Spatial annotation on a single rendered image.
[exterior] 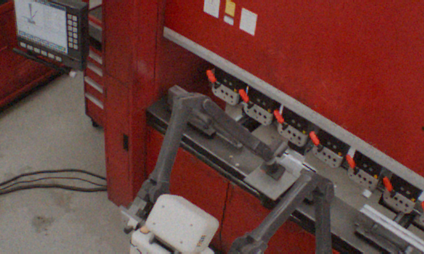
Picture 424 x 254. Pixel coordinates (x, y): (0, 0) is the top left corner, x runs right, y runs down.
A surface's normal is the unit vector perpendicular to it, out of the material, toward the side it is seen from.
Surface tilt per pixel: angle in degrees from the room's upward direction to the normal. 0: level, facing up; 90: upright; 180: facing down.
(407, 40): 90
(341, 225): 0
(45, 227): 0
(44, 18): 90
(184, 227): 48
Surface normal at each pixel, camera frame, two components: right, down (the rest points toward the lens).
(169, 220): -0.39, -0.14
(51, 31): -0.45, 0.55
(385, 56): -0.65, 0.45
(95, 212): 0.09, -0.75
